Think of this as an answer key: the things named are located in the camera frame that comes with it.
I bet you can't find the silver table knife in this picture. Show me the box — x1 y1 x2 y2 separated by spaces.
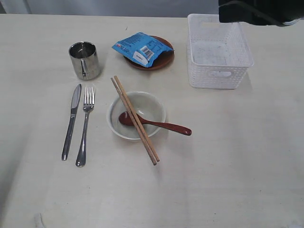
61 84 82 161

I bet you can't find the brown wooden plate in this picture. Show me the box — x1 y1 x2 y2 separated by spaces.
124 35 174 71

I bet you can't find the white bowl dark inside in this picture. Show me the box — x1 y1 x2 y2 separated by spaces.
106 91 166 142

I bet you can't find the reddish wooden spoon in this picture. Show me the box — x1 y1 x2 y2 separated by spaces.
118 112 192 136

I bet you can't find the wooden chopstick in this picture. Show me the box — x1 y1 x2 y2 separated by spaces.
110 77 157 166
114 75 160 163

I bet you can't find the silver fork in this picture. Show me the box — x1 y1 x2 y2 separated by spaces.
76 87 95 167

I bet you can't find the white perforated plastic basket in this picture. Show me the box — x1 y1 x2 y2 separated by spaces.
187 14 254 89

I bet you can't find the blue tissue packet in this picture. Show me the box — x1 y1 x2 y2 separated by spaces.
112 32 173 68

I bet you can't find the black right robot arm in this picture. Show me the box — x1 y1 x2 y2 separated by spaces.
218 0 304 27

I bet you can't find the shiny steel cup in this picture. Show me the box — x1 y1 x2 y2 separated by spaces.
68 41 101 80

